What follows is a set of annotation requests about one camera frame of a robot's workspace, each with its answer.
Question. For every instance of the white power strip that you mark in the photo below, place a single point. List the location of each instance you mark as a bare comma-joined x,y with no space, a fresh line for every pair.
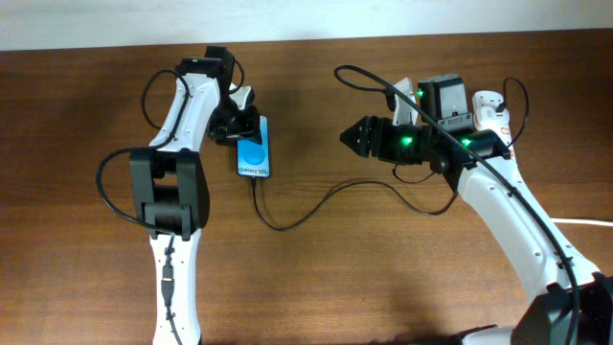
492,97

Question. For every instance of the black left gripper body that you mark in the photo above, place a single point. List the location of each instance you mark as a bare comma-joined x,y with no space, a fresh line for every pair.
233,125

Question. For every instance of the blue Galaxy smartphone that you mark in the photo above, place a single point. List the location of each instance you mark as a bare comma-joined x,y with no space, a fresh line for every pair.
254,159

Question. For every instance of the white USB charger plug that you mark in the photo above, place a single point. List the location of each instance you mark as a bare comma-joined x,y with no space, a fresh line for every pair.
486,117

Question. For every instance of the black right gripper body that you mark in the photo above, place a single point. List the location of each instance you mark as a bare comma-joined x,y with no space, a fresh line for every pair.
383,139

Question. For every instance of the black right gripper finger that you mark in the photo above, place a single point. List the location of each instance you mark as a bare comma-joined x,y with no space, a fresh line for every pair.
359,130
357,144

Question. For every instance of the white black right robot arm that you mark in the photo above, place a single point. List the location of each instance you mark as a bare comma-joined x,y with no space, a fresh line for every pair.
570,299

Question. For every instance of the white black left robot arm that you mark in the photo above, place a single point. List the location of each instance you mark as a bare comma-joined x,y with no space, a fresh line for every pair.
169,186

